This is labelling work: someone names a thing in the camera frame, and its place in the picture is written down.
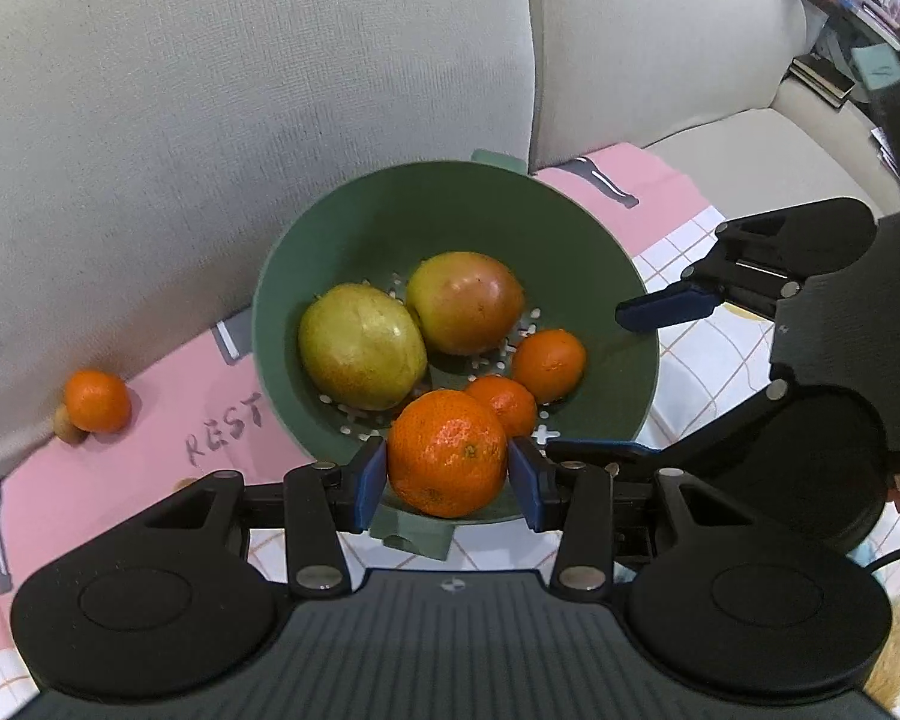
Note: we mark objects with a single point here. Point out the red-blushed green mango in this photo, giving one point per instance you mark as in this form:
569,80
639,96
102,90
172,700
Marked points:
465,302

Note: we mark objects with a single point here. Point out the yellow-green mango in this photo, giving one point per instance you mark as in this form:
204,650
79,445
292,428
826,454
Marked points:
362,356

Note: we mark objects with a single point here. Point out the pink checked printed cloth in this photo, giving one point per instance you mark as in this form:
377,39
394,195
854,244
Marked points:
157,420

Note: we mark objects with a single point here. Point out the stack of dark books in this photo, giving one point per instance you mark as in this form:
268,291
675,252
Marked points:
821,75

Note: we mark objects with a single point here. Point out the green colander bowl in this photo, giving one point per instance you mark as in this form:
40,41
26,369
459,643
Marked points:
570,255

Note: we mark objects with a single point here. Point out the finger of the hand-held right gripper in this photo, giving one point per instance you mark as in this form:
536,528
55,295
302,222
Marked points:
664,307
720,424

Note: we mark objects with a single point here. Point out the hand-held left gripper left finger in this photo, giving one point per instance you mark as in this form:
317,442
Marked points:
371,481

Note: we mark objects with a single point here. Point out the orange mandarin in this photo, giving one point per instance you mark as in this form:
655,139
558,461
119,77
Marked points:
447,452
97,400
549,364
508,399

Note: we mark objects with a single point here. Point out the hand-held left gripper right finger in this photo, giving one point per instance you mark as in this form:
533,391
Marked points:
526,481

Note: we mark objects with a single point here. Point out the beige fabric sofa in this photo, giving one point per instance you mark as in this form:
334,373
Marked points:
195,127

